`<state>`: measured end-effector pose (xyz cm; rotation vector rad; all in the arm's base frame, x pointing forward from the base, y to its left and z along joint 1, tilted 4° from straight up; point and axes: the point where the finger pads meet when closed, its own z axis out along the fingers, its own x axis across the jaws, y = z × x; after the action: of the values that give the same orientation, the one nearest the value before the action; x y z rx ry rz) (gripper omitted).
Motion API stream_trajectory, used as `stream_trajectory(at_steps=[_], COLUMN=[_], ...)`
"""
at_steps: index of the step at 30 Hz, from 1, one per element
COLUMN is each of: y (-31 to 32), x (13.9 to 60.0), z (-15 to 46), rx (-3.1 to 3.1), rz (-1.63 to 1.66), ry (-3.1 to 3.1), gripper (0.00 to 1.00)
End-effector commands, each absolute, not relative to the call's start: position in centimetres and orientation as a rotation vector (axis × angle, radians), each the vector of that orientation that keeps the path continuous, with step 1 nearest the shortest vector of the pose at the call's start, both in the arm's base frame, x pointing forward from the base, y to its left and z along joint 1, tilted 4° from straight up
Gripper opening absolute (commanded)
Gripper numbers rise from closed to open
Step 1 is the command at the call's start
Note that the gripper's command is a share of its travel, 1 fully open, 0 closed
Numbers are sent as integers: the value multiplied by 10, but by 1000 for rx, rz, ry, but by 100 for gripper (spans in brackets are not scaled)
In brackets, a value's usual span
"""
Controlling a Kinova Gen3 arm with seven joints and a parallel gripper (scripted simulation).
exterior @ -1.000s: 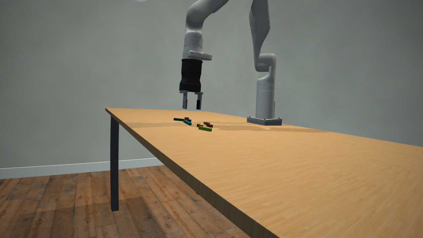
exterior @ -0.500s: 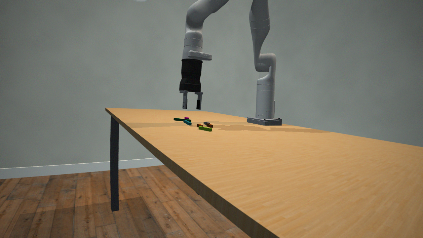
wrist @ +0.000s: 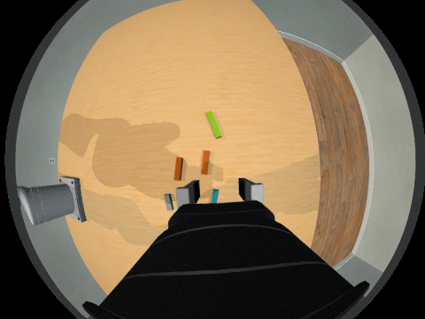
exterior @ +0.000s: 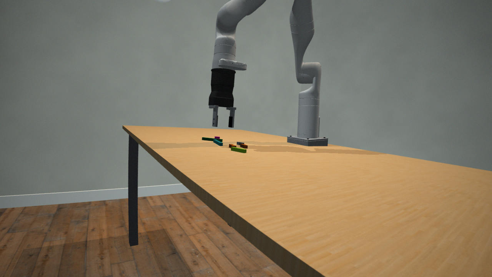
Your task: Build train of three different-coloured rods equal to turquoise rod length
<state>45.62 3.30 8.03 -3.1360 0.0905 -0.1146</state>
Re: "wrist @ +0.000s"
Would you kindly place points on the orange rod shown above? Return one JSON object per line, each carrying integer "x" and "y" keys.
{"x": 178, "y": 169}
{"x": 205, "y": 162}

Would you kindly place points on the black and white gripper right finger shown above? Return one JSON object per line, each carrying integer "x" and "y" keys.
{"x": 249, "y": 190}

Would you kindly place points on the turquoise rod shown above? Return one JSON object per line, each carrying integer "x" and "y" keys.
{"x": 215, "y": 194}

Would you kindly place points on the dark grey rod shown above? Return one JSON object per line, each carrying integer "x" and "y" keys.
{"x": 169, "y": 202}

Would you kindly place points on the lime green rod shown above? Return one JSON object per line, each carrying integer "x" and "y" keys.
{"x": 214, "y": 125}

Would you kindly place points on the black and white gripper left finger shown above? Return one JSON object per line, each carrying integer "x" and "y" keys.
{"x": 189, "y": 194}

